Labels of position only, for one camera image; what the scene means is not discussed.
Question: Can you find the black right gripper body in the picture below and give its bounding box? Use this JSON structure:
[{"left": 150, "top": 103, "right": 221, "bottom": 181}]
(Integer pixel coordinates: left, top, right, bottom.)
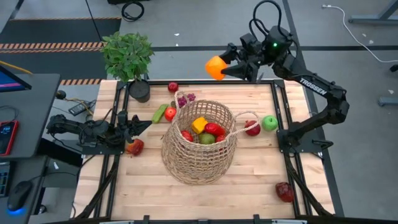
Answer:
[{"left": 238, "top": 49, "right": 265, "bottom": 82}]

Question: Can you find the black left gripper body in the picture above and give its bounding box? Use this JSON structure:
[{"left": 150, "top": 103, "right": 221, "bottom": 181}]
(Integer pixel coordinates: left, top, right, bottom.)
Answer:
[{"left": 115, "top": 109, "right": 139, "bottom": 146}]

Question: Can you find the red and yellow apple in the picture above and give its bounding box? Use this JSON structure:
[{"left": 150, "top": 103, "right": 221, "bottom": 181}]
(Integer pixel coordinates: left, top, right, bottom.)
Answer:
[{"left": 126, "top": 138, "right": 145, "bottom": 156}]

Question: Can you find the green cucumber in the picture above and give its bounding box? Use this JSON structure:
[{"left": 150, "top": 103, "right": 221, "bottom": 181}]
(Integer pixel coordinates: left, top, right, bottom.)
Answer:
[{"left": 151, "top": 103, "right": 170, "bottom": 124}]

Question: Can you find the orange fruit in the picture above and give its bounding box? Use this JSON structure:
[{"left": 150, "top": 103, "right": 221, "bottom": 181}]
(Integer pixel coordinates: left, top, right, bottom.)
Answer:
[{"left": 205, "top": 55, "right": 228, "bottom": 81}]

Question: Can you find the red tomato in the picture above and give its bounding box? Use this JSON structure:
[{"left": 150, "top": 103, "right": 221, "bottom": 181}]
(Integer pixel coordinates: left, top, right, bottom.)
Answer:
[
  {"left": 180, "top": 129, "right": 194, "bottom": 143},
  {"left": 164, "top": 106, "right": 177, "bottom": 122}
]

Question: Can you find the purple grape bunch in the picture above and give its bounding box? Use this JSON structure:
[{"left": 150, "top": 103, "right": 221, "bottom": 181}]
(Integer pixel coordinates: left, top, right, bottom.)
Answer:
[{"left": 175, "top": 93, "right": 197, "bottom": 108}]

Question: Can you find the yellow bell pepper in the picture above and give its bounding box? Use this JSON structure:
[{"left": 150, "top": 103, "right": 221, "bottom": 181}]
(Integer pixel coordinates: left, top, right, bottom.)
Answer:
[{"left": 191, "top": 116, "right": 209, "bottom": 135}]

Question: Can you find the green apple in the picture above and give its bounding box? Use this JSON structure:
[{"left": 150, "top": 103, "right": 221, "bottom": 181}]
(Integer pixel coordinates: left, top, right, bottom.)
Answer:
[{"left": 261, "top": 114, "right": 279, "bottom": 132}]

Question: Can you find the dark red pomegranate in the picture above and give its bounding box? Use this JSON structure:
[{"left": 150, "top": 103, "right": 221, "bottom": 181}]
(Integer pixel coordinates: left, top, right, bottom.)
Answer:
[{"left": 244, "top": 119, "right": 262, "bottom": 137}]

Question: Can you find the red-orange long pepper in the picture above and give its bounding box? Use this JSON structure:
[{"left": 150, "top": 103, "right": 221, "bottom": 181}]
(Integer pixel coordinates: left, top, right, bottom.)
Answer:
[{"left": 204, "top": 122, "right": 226, "bottom": 137}]

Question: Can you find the green pear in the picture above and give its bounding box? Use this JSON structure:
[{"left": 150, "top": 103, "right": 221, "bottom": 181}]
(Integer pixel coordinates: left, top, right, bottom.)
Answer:
[{"left": 198, "top": 133, "right": 216, "bottom": 146}]

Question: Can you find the dark red bell pepper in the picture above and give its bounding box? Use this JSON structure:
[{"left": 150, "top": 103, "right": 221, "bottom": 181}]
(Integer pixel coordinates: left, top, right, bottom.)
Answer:
[{"left": 275, "top": 182, "right": 295, "bottom": 203}]

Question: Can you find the black power adapter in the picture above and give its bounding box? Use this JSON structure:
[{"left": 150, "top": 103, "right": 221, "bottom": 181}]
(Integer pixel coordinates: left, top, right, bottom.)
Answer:
[{"left": 68, "top": 101, "right": 94, "bottom": 116}]

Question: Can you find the green potted plant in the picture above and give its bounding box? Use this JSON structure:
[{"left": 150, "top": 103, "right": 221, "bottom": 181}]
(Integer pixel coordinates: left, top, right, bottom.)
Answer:
[{"left": 99, "top": 30, "right": 155, "bottom": 104}]

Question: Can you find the dark grey desk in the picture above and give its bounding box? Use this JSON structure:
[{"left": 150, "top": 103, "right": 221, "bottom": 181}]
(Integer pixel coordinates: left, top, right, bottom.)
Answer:
[{"left": 0, "top": 73, "right": 62, "bottom": 224}]

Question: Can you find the red-cased phone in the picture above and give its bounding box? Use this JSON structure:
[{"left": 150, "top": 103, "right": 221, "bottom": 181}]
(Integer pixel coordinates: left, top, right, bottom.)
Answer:
[{"left": 0, "top": 120, "right": 20, "bottom": 156}]

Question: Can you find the black computer mouse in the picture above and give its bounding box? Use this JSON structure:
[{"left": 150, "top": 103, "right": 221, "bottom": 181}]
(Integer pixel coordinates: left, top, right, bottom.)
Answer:
[{"left": 6, "top": 180, "right": 34, "bottom": 213}]

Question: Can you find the computer monitor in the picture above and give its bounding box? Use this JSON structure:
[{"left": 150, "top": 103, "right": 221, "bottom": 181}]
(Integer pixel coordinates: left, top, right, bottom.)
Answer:
[{"left": 0, "top": 65, "right": 32, "bottom": 93}]

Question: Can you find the black striped-edge floor mat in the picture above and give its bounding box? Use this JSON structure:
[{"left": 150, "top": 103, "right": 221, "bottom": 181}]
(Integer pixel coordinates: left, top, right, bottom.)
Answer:
[{"left": 0, "top": 17, "right": 122, "bottom": 86}]

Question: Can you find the grey table base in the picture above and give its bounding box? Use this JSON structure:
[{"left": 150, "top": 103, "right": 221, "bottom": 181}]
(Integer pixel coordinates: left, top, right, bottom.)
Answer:
[{"left": 348, "top": 0, "right": 398, "bottom": 26}]

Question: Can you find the black keyboard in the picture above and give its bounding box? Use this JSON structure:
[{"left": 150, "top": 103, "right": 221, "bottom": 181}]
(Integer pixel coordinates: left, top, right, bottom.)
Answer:
[{"left": 0, "top": 161, "right": 15, "bottom": 198}]

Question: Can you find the grey furniture foot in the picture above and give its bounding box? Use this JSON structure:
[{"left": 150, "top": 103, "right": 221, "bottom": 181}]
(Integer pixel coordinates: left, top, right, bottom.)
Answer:
[{"left": 378, "top": 96, "right": 398, "bottom": 107}]

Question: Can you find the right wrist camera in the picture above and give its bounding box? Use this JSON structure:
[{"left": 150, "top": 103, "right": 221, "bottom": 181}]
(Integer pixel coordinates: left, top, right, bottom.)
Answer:
[{"left": 239, "top": 32, "right": 259, "bottom": 52}]

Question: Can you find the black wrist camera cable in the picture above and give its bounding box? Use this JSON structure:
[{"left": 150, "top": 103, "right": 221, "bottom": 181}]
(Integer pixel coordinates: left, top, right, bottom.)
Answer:
[{"left": 248, "top": 0, "right": 284, "bottom": 38}]

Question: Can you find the woven rope basket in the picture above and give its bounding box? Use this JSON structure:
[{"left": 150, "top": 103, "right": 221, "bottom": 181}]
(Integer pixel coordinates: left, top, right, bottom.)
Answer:
[{"left": 160, "top": 90, "right": 264, "bottom": 187}]

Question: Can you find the coiled black cable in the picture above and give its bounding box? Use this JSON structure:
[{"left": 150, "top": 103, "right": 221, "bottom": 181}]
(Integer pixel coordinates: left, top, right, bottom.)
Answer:
[{"left": 121, "top": 1, "right": 146, "bottom": 22}]

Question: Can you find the white floor cable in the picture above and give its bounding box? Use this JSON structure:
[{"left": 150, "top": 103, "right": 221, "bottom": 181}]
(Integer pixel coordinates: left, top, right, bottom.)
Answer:
[{"left": 322, "top": 4, "right": 398, "bottom": 63}]

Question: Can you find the thin black cable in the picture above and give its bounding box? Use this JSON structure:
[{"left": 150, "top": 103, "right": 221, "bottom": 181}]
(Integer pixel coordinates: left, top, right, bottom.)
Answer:
[{"left": 84, "top": 0, "right": 105, "bottom": 43}]

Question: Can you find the yellow cable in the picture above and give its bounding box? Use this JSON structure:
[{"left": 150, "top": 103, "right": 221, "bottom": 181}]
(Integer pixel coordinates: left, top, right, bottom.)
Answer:
[{"left": 0, "top": 60, "right": 34, "bottom": 75}]

